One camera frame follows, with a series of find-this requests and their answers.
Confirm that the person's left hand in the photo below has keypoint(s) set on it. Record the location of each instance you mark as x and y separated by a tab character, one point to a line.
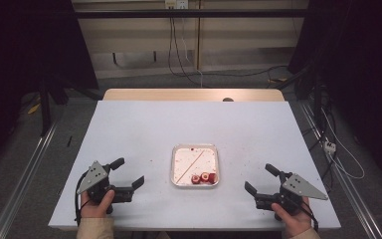
93	209

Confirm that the light wooden table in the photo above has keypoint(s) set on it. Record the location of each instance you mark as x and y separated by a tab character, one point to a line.
179	94

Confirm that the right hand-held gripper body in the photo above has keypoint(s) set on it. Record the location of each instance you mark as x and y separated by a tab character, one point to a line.
295	189

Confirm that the white wall socket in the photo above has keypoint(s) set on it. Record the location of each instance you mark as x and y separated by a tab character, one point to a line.
176	4

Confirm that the person's right hand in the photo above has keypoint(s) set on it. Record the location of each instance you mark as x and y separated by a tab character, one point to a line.
296	222

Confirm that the thin wooden skewer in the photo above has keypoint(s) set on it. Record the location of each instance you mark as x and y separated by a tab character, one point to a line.
190	166

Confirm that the black horizontal bar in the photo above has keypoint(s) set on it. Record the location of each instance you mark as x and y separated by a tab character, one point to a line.
179	13

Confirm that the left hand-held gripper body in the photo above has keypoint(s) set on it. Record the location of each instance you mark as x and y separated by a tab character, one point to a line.
96	186

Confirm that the aluminium floor rail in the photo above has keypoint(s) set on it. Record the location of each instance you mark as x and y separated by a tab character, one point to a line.
26	172
351	192

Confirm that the metal tray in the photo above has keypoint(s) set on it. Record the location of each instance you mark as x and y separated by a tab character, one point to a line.
185	159

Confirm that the black metal stand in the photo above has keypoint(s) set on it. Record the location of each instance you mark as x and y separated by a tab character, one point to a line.
44	109

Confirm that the yellow floor tape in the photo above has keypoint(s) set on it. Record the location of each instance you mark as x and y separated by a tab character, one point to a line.
34	108

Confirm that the black curtain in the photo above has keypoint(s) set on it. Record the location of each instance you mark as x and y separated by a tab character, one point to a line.
20	49
361	66

